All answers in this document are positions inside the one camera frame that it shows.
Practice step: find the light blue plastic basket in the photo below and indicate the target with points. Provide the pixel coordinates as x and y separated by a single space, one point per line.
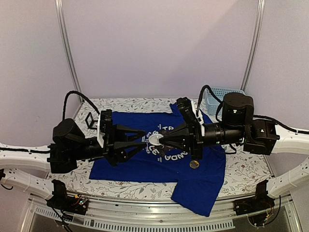
219 92

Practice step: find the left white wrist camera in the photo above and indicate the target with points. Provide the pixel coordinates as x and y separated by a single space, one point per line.
104 126

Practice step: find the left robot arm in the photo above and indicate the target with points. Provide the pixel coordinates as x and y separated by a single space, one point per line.
13 162

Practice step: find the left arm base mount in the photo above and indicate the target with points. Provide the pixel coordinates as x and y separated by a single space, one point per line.
62 201

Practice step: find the black brooch box yellow brooch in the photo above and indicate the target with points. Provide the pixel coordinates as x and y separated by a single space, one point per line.
91 121

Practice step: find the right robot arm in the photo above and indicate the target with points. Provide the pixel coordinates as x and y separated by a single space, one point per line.
290 141

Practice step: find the round light blue brooch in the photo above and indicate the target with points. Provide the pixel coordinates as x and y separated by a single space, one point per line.
154 139

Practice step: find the blue printed t-shirt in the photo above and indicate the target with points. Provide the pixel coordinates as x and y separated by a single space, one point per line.
196 189

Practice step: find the left aluminium frame post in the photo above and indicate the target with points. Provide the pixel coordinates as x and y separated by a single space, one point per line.
66 44

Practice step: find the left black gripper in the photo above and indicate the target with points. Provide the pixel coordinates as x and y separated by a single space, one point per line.
108 150

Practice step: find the aluminium frame post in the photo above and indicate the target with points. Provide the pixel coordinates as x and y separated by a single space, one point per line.
254 44
66 44

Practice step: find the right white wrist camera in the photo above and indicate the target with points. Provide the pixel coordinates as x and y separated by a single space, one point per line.
192 117

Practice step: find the floral patterned tablecloth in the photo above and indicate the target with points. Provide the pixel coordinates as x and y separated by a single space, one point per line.
243 170

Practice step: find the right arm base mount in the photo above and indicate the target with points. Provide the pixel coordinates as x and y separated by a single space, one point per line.
258 202

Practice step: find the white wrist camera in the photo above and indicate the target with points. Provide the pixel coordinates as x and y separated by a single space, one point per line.
104 126
192 117

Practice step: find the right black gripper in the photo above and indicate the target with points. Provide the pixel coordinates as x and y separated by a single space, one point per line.
195 147

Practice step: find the round yellow blue brooch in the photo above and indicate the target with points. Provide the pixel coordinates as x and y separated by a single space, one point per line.
194 164

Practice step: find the right aluminium frame post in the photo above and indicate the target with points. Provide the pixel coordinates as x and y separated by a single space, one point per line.
254 44

